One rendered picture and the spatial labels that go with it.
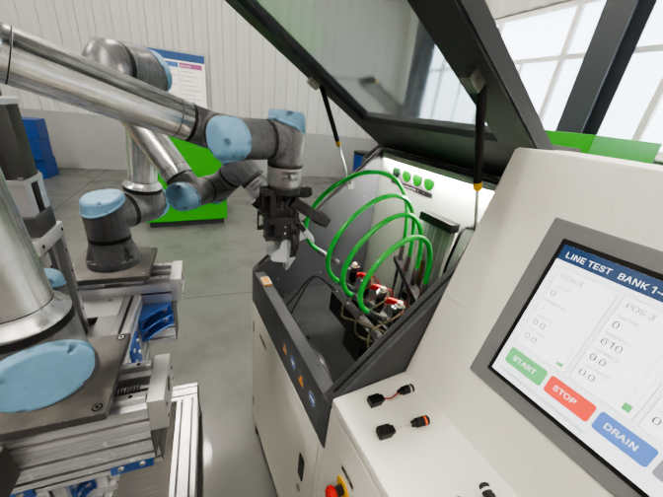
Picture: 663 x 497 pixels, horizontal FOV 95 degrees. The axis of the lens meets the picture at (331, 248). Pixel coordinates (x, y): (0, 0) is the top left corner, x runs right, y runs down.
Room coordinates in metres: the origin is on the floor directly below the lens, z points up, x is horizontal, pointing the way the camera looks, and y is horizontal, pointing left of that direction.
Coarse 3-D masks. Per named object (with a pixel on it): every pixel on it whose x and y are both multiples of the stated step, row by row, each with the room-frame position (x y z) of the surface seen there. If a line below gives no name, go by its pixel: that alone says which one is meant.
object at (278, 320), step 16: (256, 272) 1.06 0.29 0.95; (256, 288) 1.04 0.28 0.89; (272, 288) 0.96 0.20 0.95; (256, 304) 1.04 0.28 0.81; (272, 304) 0.86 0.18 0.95; (272, 320) 0.85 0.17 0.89; (288, 320) 0.78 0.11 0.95; (272, 336) 0.85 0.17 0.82; (288, 336) 0.72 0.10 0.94; (304, 336) 0.72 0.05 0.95; (288, 352) 0.72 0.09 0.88; (304, 352) 0.65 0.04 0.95; (288, 368) 0.71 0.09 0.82; (304, 368) 0.62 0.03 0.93; (320, 368) 0.60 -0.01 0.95; (304, 384) 0.61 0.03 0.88; (320, 384) 0.55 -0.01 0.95; (304, 400) 0.60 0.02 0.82; (320, 400) 0.53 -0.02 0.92
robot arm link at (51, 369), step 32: (0, 192) 0.32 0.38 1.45; (0, 224) 0.31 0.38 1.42; (0, 256) 0.30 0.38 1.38; (32, 256) 0.33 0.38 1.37; (0, 288) 0.29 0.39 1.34; (32, 288) 0.31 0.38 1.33; (0, 320) 0.28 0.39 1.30; (32, 320) 0.30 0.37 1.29; (64, 320) 0.33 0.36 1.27; (0, 352) 0.27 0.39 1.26; (32, 352) 0.28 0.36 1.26; (64, 352) 0.30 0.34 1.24; (0, 384) 0.25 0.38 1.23; (32, 384) 0.27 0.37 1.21; (64, 384) 0.29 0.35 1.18
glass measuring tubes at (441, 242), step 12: (420, 216) 1.04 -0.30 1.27; (432, 216) 0.99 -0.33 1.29; (432, 228) 1.00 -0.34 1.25; (444, 228) 0.94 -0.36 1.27; (456, 228) 0.93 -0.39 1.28; (432, 240) 1.00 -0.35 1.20; (444, 240) 0.94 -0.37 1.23; (432, 252) 0.97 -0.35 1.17; (444, 252) 0.94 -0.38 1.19; (420, 264) 1.00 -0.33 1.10; (432, 264) 0.97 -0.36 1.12; (444, 264) 0.94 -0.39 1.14; (420, 276) 1.00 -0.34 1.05; (432, 276) 0.94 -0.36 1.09
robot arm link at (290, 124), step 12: (276, 108) 0.66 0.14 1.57; (276, 120) 0.63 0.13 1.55; (288, 120) 0.63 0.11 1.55; (300, 120) 0.64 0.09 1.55; (288, 132) 0.62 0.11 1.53; (300, 132) 0.64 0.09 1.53; (288, 144) 0.62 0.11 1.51; (300, 144) 0.64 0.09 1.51; (276, 156) 0.62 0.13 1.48; (288, 156) 0.63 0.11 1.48; (300, 156) 0.65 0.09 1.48; (276, 168) 0.63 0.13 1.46; (288, 168) 0.63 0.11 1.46; (300, 168) 0.65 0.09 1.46
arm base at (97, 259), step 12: (120, 240) 0.84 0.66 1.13; (132, 240) 0.90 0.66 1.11; (96, 252) 0.81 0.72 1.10; (108, 252) 0.81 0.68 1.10; (120, 252) 0.83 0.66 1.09; (132, 252) 0.87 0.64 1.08; (96, 264) 0.80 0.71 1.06; (108, 264) 0.80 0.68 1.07; (120, 264) 0.82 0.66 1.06; (132, 264) 0.85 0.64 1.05
